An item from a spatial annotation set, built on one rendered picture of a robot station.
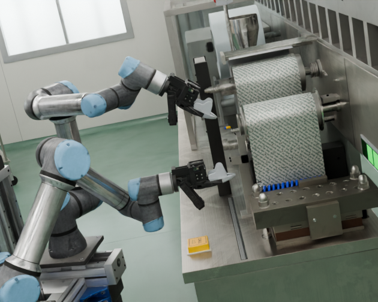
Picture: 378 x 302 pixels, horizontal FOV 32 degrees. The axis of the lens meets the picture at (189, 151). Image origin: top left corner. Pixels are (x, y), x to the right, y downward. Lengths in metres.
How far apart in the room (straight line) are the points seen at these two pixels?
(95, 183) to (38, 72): 5.76
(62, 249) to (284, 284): 0.91
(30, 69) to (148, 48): 1.41
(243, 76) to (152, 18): 5.35
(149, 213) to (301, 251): 0.53
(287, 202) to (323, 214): 0.12
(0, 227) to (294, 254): 1.00
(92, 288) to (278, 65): 1.11
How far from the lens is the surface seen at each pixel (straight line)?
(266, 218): 2.07
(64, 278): 2.64
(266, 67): 2.40
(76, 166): 2.00
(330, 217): 2.09
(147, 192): 2.19
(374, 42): 1.81
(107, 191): 2.25
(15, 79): 8.00
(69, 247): 2.58
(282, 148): 2.21
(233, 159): 2.28
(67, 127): 2.54
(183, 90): 2.16
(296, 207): 2.07
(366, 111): 1.93
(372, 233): 2.13
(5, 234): 2.36
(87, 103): 2.13
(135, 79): 2.17
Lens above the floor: 1.84
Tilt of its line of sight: 17 degrees down
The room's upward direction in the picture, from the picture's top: 12 degrees counter-clockwise
